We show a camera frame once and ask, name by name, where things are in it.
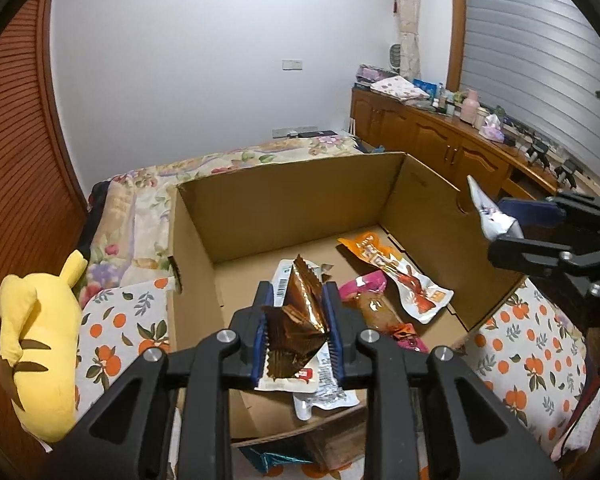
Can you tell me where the orange snack packet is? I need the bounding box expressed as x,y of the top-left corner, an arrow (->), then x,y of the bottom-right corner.
336,230 -> 455,324

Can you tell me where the brown louvered wooden wardrobe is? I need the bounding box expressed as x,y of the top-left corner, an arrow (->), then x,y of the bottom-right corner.
0,0 -> 90,461

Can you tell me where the clear brown meat packet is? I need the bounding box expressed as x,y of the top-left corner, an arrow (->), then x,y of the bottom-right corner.
351,291 -> 422,347

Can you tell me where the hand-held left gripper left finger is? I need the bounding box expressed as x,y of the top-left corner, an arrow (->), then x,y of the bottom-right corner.
55,281 -> 272,480

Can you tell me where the orange fruit print bedsheet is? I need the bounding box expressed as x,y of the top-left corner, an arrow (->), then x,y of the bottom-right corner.
74,276 -> 590,480

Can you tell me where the brown cracker packet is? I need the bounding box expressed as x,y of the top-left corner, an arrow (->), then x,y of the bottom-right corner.
305,422 -> 367,470

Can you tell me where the dark cloth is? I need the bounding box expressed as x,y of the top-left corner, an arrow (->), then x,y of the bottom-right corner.
76,181 -> 112,258

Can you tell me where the yellow plush toy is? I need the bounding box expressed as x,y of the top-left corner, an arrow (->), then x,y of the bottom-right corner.
0,249 -> 89,444

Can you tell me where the small black stand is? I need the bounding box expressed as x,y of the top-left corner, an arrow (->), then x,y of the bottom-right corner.
525,140 -> 551,171
555,159 -> 581,191

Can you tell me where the purple tissue pack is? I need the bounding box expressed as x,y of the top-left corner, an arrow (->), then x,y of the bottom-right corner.
480,113 -> 506,143

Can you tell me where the long wooden cabinet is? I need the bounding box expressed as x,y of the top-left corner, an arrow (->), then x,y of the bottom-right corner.
350,85 -> 600,202

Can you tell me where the teal snack packet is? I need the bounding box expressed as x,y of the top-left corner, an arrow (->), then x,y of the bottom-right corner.
239,443 -> 314,476

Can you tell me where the pink snack packet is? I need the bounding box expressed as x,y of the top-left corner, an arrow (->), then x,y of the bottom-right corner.
337,270 -> 429,354

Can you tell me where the pink bottle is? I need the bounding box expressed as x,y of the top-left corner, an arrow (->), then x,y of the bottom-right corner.
460,88 -> 481,126

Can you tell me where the pale patterned curtain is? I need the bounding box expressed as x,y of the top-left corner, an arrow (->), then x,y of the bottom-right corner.
391,0 -> 422,82

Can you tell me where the wooden window frame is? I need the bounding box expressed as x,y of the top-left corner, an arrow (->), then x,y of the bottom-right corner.
445,0 -> 468,92

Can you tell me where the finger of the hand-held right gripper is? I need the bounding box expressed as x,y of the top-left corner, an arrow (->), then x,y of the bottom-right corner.
496,195 -> 567,228
487,234 -> 588,278

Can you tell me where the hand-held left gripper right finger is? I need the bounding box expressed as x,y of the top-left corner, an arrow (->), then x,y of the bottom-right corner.
322,280 -> 562,480

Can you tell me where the floral quilt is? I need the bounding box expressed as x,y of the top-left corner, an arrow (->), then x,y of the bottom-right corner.
77,135 -> 367,307

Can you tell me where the folded floral cloth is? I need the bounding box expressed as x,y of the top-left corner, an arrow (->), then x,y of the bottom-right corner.
369,75 -> 432,102

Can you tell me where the white red-label snack packet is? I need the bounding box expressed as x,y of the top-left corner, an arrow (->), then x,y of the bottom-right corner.
255,258 -> 332,394

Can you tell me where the grey window blind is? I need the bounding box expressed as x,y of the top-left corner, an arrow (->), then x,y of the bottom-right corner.
457,0 -> 600,197

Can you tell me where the copper foil snack packet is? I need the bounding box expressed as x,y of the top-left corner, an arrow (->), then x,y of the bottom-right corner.
261,254 -> 334,380

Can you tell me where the cardboard box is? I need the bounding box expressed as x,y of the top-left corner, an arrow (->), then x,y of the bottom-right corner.
166,151 -> 527,453

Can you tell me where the silver purple-print snack packet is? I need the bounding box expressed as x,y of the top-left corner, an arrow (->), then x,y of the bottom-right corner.
467,175 -> 525,246

